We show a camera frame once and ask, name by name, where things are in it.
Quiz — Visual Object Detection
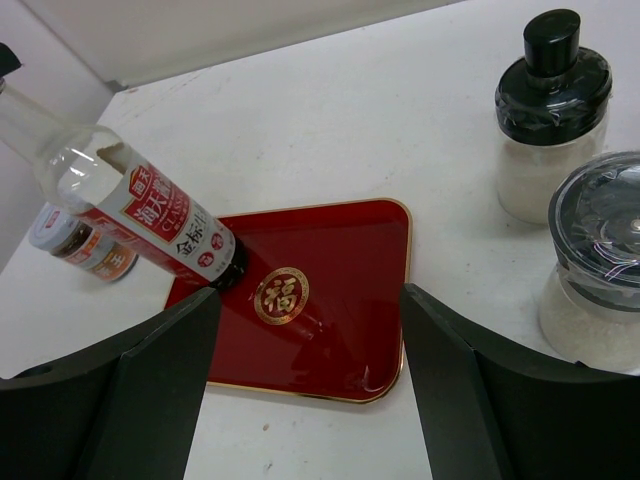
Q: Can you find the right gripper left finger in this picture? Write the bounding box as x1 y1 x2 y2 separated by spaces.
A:
1 288 221 479

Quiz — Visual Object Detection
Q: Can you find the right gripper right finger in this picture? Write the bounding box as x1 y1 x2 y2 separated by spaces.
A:
399 284 639 479

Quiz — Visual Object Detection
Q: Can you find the salt grinder jar grey lid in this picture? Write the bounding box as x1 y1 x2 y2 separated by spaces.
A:
538 151 639 373

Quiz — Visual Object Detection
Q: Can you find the soy sauce bottle black cap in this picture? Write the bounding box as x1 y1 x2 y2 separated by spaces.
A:
0 42 251 292

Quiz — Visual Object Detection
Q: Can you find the small jar white lid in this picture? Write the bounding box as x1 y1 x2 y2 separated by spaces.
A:
29 203 138 283

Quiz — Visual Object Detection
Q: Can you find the red tray gold emblem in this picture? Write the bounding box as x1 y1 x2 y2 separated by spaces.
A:
162 197 415 405

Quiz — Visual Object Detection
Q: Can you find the salt jar black knob lid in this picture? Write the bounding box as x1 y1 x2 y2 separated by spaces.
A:
494 9 613 225

